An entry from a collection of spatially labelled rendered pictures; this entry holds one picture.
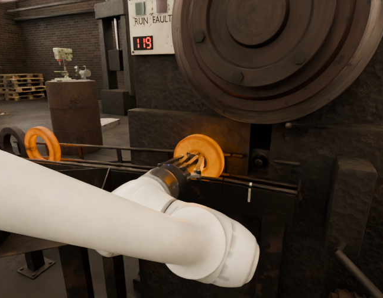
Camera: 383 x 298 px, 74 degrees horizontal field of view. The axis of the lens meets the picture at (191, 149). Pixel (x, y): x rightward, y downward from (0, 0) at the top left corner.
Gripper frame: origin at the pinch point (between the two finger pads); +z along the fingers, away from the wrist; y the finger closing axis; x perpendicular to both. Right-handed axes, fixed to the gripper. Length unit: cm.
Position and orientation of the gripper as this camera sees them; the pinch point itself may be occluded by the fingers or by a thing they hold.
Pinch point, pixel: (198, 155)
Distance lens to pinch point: 76.7
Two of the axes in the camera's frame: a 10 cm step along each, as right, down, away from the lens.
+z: 4.2, -3.1, 8.5
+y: 9.1, 1.2, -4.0
